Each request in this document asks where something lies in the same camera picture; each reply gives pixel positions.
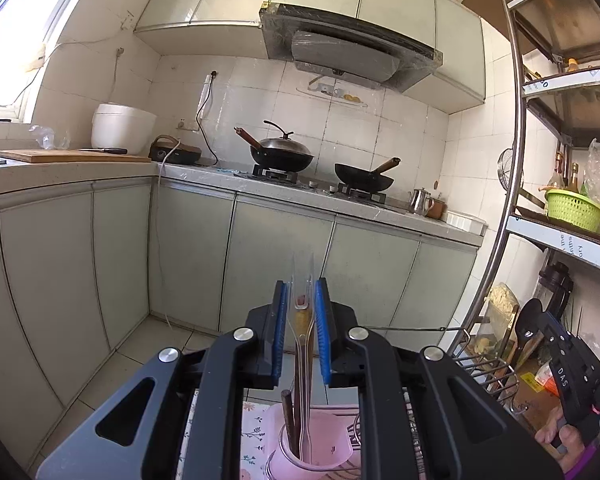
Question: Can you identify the clear plastic spoon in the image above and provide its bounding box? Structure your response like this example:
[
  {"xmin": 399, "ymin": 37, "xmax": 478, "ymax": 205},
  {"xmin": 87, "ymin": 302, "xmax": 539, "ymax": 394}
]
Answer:
[{"xmin": 288, "ymin": 254, "xmax": 315, "ymax": 463}]

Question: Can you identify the light brown wooden chopstick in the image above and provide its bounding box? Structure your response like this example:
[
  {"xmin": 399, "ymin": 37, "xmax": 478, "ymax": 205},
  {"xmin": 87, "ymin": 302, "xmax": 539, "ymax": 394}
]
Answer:
[{"xmin": 280, "ymin": 389, "xmax": 300, "ymax": 458}]

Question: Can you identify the dark gold-tipped chopstick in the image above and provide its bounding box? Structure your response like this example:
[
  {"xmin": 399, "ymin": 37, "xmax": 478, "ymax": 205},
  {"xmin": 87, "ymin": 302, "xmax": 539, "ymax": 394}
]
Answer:
[{"xmin": 292, "ymin": 377, "xmax": 301, "ymax": 458}]

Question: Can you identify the kitchen knife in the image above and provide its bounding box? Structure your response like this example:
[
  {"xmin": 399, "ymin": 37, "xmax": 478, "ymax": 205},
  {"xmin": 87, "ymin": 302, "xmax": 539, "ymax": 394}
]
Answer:
[{"xmin": 78, "ymin": 148, "xmax": 128, "ymax": 155}]

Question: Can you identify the person's right hand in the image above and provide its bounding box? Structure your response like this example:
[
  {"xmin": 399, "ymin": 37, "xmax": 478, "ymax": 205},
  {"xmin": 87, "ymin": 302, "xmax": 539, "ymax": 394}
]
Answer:
[{"xmin": 534, "ymin": 405, "xmax": 585, "ymax": 474}]

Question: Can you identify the orange snack packet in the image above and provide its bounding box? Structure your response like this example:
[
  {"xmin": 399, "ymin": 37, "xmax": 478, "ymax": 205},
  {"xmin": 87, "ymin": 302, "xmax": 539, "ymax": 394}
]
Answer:
[{"xmin": 534, "ymin": 362, "xmax": 559, "ymax": 396}]

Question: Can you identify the cardboard box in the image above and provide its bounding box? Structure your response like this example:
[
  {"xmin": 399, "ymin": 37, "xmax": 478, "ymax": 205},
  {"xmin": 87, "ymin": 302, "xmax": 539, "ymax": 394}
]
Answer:
[{"xmin": 459, "ymin": 339, "xmax": 566, "ymax": 436}]

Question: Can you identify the gas stove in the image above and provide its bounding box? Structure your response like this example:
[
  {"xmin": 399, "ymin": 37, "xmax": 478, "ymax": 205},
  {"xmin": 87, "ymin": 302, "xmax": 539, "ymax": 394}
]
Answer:
[{"xmin": 244, "ymin": 165, "xmax": 393, "ymax": 206}]

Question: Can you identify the pink plastic cup left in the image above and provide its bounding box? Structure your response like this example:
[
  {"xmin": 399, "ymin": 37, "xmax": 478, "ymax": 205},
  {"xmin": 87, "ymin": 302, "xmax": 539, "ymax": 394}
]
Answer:
[{"xmin": 263, "ymin": 404, "xmax": 361, "ymax": 480}]

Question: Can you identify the black blender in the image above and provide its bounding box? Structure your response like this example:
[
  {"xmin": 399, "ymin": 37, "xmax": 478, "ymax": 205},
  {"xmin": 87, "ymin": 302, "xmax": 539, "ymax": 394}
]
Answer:
[{"xmin": 533, "ymin": 261, "xmax": 574, "ymax": 321}]

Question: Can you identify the clear container with vegetables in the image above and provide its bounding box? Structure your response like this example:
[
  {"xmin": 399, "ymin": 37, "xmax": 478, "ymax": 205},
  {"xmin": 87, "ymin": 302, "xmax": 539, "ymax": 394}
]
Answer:
[{"xmin": 467, "ymin": 283, "xmax": 520, "ymax": 361}]

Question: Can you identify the floral tablecloth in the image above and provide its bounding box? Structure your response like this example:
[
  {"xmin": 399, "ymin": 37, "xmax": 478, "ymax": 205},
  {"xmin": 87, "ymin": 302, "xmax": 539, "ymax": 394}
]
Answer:
[{"xmin": 176, "ymin": 389, "xmax": 432, "ymax": 480}]

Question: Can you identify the black wok with lid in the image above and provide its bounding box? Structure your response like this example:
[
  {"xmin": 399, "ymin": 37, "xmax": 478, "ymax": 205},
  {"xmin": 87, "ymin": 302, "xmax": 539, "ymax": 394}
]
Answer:
[{"xmin": 234, "ymin": 120, "xmax": 313, "ymax": 174}]

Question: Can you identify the black frying pan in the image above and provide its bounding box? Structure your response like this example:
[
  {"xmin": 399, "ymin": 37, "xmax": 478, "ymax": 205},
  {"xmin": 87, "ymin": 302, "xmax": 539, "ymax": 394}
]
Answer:
[{"xmin": 335, "ymin": 157, "xmax": 401, "ymax": 193}]

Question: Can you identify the steel kettle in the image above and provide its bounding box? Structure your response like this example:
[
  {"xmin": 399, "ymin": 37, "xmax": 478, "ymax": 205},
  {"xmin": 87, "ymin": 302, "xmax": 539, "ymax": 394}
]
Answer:
[{"xmin": 410, "ymin": 188, "xmax": 434, "ymax": 217}]

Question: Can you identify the brown ceramic pot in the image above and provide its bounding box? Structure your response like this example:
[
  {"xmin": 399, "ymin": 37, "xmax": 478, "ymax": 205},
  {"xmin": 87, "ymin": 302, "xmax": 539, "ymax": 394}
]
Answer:
[{"xmin": 426, "ymin": 198, "xmax": 446, "ymax": 220}]

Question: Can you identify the green plastic basket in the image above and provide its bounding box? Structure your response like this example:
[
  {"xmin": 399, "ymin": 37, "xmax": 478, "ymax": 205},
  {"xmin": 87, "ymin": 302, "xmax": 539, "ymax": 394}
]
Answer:
[{"xmin": 545, "ymin": 188, "xmax": 600, "ymax": 233}]

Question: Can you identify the black induction cooker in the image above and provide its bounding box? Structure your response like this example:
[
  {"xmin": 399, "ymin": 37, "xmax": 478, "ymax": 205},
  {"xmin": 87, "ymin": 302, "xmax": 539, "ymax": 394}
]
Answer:
[{"xmin": 149, "ymin": 134, "xmax": 201, "ymax": 166}]

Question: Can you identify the white rice cooker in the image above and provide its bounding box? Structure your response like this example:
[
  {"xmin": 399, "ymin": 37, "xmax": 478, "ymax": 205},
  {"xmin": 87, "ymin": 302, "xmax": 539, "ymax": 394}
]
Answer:
[{"xmin": 91, "ymin": 104, "xmax": 157, "ymax": 155}]

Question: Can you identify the range hood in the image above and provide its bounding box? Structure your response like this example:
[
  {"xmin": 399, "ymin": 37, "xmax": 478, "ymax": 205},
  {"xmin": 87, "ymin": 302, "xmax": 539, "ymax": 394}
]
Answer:
[{"xmin": 259, "ymin": 2, "xmax": 443, "ymax": 93}]

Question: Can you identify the wooden cutting board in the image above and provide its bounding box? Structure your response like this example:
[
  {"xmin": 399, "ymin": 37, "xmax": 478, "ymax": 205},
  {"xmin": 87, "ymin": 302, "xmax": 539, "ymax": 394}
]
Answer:
[{"xmin": 0, "ymin": 150, "xmax": 150, "ymax": 164}]

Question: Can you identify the metal shelf rack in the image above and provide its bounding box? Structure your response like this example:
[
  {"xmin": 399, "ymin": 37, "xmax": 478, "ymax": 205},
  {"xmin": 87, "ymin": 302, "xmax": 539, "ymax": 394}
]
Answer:
[{"xmin": 439, "ymin": 0, "xmax": 600, "ymax": 358}]

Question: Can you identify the steel wire utensil rack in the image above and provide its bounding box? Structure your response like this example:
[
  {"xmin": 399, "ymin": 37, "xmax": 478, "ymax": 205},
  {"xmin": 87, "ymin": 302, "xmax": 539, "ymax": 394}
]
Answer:
[{"xmin": 266, "ymin": 326, "xmax": 529, "ymax": 480}]

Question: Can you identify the white power cable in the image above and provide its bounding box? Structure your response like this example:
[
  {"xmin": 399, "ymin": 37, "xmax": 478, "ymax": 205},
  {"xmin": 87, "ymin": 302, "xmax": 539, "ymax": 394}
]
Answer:
[{"xmin": 149, "ymin": 142, "xmax": 194, "ymax": 331}]

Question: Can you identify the wall spice shelf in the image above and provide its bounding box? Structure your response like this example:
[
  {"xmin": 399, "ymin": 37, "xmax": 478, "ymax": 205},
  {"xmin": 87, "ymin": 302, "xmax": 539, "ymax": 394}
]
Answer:
[{"xmin": 296, "ymin": 78, "xmax": 368, "ymax": 108}]

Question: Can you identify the black power cable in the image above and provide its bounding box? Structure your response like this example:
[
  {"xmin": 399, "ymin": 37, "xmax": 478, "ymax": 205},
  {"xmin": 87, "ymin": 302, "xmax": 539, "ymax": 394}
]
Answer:
[{"xmin": 194, "ymin": 70, "xmax": 221, "ymax": 167}]

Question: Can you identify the wire strainer ladle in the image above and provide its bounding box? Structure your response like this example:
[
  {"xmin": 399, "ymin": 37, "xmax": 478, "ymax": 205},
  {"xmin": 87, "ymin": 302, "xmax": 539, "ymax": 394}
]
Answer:
[{"xmin": 498, "ymin": 148, "xmax": 545, "ymax": 208}]

